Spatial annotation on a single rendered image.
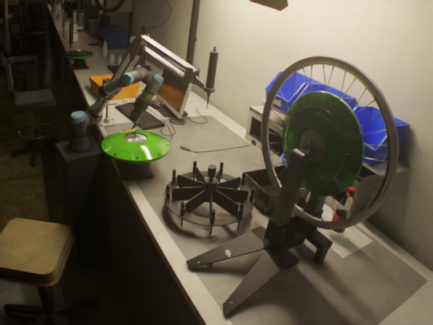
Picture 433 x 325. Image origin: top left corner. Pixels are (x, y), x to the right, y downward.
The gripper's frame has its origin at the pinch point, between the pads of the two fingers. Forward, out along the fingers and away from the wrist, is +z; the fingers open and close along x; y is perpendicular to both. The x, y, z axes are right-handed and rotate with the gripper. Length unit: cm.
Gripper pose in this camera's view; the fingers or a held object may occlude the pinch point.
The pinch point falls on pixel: (131, 129)
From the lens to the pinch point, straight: 179.5
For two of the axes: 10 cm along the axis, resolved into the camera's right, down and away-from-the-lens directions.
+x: 0.6, 4.5, -8.9
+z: -5.7, 7.5, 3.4
